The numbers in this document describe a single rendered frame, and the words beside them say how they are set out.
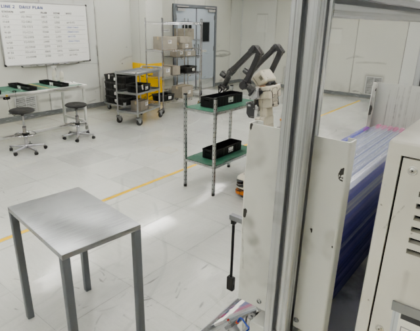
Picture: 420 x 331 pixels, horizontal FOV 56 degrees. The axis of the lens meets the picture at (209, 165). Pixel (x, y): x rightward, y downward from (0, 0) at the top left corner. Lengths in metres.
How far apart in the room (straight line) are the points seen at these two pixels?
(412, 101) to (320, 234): 0.62
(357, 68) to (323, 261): 10.86
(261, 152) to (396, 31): 10.58
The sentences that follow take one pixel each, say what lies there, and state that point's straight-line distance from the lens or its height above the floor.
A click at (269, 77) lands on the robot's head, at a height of 1.31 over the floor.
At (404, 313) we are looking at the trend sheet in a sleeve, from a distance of 0.62.
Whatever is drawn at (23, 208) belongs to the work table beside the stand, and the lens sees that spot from 2.57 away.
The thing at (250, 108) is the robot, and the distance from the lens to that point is 4.27.
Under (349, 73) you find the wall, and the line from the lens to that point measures 11.49.
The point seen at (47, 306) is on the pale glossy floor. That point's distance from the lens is 3.07.
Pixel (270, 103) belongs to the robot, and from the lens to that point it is 4.19.
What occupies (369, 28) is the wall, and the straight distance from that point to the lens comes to 11.31.
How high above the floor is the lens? 1.85
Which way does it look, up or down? 20 degrees down
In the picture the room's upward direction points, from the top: 1 degrees clockwise
